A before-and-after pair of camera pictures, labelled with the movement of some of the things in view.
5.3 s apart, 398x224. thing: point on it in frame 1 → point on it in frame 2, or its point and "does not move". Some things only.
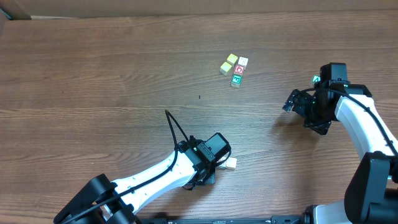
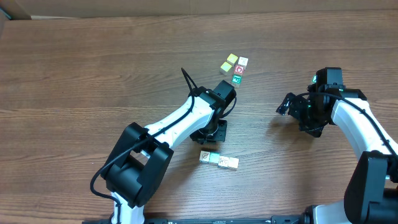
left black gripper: x=208 y=178 → x=214 y=133
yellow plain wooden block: x=231 y=162 does not move
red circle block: x=239 y=70 does not move
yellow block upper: x=232 y=59 does not move
